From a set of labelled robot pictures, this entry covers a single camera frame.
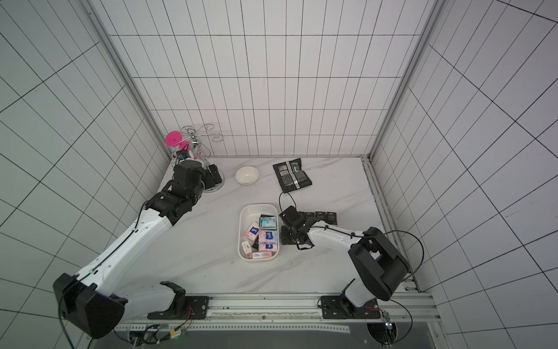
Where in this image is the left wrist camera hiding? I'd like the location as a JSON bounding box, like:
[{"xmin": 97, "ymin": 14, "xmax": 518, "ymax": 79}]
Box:
[{"xmin": 176, "ymin": 148, "xmax": 191, "ymax": 163}]

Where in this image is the white bowl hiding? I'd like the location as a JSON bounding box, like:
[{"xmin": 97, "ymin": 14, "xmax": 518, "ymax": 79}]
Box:
[{"xmin": 235, "ymin": 166, "xmax": 260, "ymax": 186}]

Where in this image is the pink cup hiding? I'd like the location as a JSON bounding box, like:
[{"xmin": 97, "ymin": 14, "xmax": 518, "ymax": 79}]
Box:
[{"xmin": 165, "ymin": 131, "xmax": 191, "ymax": 152}]

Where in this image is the tilted pink tissue pack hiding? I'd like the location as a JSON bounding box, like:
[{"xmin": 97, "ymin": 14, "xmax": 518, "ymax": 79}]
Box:
[{"xmin": 244, "ymin": 222, "xmax": 260, "ymax": 244}]

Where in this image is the teal tissue pack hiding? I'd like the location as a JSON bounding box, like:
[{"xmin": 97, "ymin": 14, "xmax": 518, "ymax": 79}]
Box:
[{"xmin": 259, "ymin": 216, "xmax": 278, "ymax": 231}]

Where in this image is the lower pink blue pack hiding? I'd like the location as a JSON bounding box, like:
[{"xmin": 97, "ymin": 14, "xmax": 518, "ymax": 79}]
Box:
[{"xmin": 259, "ymin": 243, "xmax": 278, "ymax": 253}]

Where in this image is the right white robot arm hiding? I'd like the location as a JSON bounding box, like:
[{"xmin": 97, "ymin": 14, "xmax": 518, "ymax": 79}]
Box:
[{"xmin": 279, "ymin": 206, "xmax": 418, "ymax": 310}]

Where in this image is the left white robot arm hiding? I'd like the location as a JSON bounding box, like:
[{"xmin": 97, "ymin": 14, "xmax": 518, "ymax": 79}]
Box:
[{"xmin": 53, "ymin": 159, "xmax": 223, "ymax": 339}]

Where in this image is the pink blue tissue pack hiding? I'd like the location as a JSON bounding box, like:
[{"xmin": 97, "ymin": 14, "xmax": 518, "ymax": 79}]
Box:
[{"xmin": 259, "ymin": 230, "xmax": 278, "ymax": 244}]

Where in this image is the white storage box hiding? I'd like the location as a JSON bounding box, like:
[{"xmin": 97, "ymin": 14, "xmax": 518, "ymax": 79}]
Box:
[{"xmin": 238, "ymin": 204, "xmax": 280, "ymax": 262}]

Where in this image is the black tissue multipack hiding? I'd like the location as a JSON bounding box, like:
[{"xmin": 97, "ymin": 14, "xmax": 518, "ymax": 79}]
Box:
[{"xmin": 273, "ymin": 158, "xmax": 312, "ymax": 193}]

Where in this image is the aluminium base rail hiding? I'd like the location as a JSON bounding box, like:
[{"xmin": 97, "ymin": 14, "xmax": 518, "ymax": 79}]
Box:
[{"xmin": 116, "ymin": 292, "xmax": 441, "ymax": 334}]

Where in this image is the chrome cup stand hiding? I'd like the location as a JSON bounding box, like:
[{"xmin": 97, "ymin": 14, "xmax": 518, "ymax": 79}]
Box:
[{"xmin": 174, "ymin": 124, "xmax": 225, "ymax": 193}]

